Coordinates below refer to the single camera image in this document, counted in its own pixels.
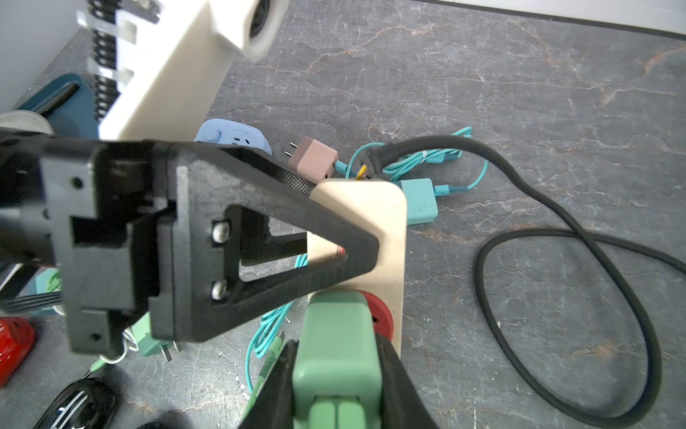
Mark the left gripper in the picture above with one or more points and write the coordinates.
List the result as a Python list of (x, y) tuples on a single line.
[(87, 207)]

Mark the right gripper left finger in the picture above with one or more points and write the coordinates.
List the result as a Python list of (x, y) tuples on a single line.
[(274, 405)]

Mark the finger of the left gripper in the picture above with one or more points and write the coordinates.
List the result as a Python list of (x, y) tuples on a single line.
[(227, 208)]

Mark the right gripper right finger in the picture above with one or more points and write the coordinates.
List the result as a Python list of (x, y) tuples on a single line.
[(401, 405)]

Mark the teal cable pink charger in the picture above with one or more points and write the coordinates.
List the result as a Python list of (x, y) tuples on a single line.
[(269, 327)]

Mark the red shaver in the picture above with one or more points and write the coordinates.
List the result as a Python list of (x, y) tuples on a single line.
[(17, 339)]

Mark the beige power strip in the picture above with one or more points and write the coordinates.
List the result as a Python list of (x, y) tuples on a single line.
[(362, 247)]

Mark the blue power strip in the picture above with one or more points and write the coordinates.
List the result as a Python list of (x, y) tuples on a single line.
[(226, 132)]

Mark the teal plastic tray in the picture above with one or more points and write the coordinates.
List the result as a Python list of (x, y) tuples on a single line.
[(67, 102)]

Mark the round grey plate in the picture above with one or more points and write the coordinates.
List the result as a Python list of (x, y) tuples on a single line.
[(26, 120)]

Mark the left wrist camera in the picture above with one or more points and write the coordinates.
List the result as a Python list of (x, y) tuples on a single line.
[(159, 80)]

